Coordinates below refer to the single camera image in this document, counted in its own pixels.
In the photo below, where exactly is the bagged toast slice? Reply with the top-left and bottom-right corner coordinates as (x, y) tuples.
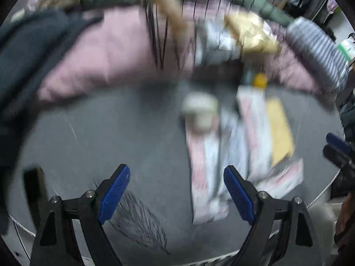
(148, 0), (188, 41)
(224, 12), (279, 53)
(266, 98), (295, 167)

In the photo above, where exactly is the long white red snack packet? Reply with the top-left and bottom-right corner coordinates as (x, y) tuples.
(185, 125), (230, 225)

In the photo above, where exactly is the white rubber duck toy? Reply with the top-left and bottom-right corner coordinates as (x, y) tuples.
(182, 92), (218, 133)

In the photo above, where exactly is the small snack packet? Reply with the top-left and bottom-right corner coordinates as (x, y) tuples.
(194, 20), (241, 66)

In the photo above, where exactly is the bagged toast slice top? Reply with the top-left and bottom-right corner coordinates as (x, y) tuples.
(148, 0), (188, 41)

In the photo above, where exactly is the white red sachet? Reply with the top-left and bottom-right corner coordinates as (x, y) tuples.
(255, 158), (304, 199)

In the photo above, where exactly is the orange picture snack packet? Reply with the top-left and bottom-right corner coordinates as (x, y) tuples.
(237, 85), (272, 182)

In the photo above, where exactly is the small white snack sachet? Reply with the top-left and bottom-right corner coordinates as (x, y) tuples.
(217, 108), (249, 202)

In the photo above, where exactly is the black smartphone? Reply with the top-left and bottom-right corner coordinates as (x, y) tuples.
(23, 166), (49, 229)

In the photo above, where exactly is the green white box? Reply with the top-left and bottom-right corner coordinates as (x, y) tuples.
(337, 38), (355, 62)

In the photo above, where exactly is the blue checkered pillow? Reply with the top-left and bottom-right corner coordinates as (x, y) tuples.
(285, 17), (349, 94)

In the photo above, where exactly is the dark teal fleece blanket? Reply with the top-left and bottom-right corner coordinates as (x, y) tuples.
(1, 10), (103, 234)

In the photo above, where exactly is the pink quilt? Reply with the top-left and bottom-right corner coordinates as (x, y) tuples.
(35, 0), (323, 104)

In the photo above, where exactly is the black wire basket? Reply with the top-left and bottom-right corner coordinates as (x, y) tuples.
(142, 0), (289, 79)

